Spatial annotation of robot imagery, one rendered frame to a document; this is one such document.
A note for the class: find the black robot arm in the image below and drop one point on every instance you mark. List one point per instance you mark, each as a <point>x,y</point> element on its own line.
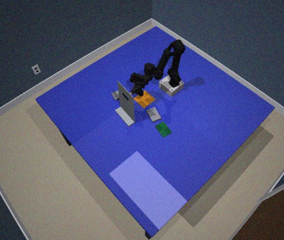
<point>158,72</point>

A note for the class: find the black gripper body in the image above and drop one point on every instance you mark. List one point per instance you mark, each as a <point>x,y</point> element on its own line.
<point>143,80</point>

